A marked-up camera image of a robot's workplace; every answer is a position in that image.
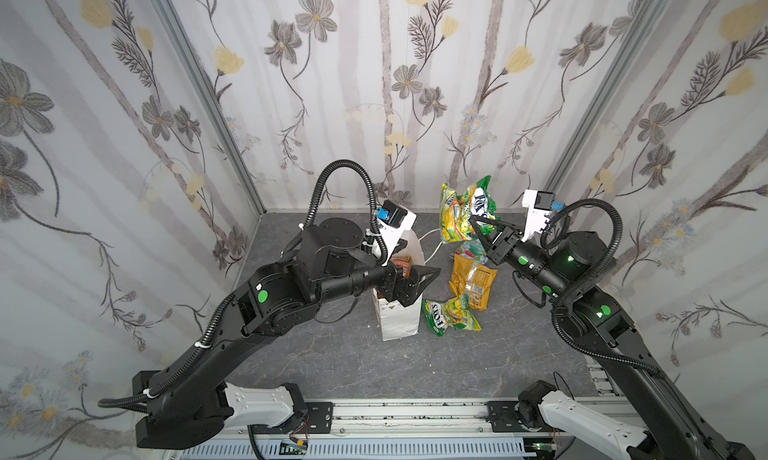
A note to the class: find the green yellow snack bag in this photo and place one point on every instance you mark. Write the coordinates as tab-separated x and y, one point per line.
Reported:
456	209
455	313

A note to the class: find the cartoon animal paper bag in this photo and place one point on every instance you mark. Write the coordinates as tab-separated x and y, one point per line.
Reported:
395	321

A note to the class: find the aluminium right corner post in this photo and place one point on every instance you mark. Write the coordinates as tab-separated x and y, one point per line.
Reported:
639	31

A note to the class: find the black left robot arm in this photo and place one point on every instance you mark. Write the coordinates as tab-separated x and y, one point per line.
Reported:
190	401

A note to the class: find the aluminium left corner post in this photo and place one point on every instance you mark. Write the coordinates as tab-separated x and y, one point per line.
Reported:
204	90

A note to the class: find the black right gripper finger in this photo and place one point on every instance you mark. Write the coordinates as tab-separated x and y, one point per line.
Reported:
500	225
487	231

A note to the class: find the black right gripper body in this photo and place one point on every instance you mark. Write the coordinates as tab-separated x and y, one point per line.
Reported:
505	244

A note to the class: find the yellow chips snack bag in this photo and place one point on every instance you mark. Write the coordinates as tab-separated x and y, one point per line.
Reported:
473	279

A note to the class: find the aluminium corner post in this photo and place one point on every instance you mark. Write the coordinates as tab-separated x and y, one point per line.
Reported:
204	90
639	31

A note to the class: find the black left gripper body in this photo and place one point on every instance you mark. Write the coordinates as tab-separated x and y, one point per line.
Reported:
398	281

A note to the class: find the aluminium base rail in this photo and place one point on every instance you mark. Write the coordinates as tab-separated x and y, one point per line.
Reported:
454	428

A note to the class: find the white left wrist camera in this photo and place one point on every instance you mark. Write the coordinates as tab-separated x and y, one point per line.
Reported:
393	220

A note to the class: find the tan paper bag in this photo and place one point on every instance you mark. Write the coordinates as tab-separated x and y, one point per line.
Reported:
403	264

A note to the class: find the teal candy snack bag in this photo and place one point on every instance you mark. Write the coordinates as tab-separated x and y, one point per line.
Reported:
473	250

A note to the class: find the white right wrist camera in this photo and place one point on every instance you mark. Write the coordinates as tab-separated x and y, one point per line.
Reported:
539	207

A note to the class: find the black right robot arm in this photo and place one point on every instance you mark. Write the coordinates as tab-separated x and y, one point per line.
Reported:
577	245

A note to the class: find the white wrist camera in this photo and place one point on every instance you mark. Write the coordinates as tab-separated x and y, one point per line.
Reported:
393	220
539	207

